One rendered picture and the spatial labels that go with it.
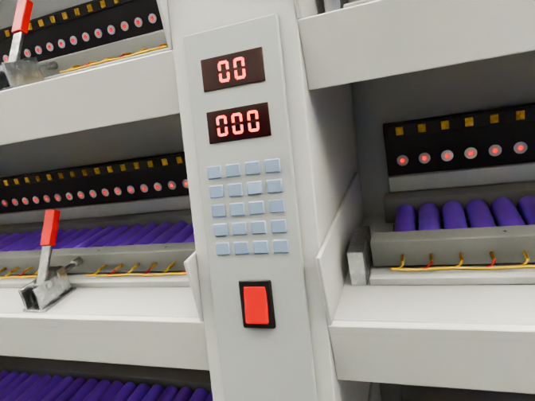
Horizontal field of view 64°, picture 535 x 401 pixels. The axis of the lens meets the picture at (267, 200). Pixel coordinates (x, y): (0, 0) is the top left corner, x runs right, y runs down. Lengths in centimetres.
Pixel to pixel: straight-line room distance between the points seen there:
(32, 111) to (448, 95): 39
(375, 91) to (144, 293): 31
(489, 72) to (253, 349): 34
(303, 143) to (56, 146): 47
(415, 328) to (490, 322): 4
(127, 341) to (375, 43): 29
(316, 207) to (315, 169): 3
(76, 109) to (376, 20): 24
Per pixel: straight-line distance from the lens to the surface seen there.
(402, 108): 48
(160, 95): 34
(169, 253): 42
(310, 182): 28
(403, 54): 29
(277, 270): 29
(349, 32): 29
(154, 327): 36
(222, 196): 30
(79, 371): 68
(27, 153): 73
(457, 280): 33
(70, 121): 40
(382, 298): 32
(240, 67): 30
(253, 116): 29
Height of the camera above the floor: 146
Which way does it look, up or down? 3 degrees down
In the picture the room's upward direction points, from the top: 6 degrees counter-clockwise
